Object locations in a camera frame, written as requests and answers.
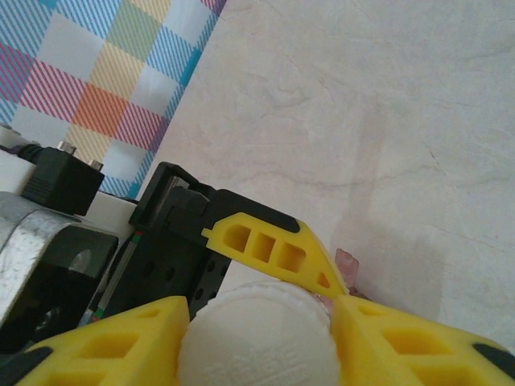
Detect pink translucent pill box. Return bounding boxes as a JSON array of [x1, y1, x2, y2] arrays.
[[335, 248, 360, 298]]

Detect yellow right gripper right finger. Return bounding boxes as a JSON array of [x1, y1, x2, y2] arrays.
[[330, 295, 515, 386]]

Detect white pill bottle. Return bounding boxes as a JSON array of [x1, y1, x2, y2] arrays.
[[176, 280, 342, 386]]

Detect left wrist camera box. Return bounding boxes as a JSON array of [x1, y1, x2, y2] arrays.
[[0, 124, 140, 357]]

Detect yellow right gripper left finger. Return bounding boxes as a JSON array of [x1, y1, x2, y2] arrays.
[[15, 295, 191, 386]]

